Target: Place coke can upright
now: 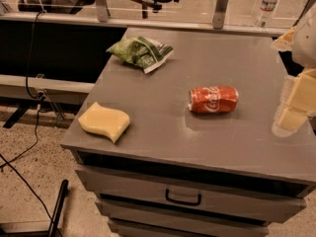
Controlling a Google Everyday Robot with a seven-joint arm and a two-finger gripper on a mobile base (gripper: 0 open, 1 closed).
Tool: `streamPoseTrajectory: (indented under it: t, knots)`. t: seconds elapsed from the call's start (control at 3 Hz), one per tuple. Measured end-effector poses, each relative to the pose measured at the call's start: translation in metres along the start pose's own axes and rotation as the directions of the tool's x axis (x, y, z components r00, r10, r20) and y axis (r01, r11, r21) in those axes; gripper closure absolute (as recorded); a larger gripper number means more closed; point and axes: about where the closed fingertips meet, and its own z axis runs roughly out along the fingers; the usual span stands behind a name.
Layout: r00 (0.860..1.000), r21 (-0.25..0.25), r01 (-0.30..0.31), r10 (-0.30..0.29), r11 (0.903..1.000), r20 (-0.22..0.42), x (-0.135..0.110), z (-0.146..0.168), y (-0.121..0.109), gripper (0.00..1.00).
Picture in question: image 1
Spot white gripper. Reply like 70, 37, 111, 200
272, 4, 316, 137

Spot red coke can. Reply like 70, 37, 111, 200
188, 86, 239, 114

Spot clear plastic water bottle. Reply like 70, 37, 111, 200
254, 0, 278, 30

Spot grey drawer cabinet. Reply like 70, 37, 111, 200
62, 30, 316, 237

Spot green chip bag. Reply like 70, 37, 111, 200
107, 36, 174, 74

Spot yellow sponge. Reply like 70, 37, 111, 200
78, 102, 130, 143

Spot black metal stand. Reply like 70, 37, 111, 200
0, 179, 70, 237

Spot black drawer handle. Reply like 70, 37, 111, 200
165, 189, 201, 206

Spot black power cable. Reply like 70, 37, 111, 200
0, 10, 63, 237

